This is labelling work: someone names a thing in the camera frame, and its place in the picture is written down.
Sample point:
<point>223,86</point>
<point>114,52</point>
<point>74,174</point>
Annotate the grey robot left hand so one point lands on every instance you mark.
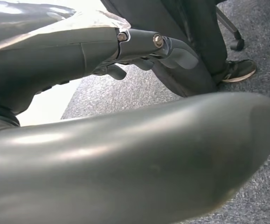
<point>125,160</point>

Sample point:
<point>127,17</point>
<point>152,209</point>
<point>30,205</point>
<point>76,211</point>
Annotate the person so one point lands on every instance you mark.
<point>195,37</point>

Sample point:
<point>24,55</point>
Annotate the black office chair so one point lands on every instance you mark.
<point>232,29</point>

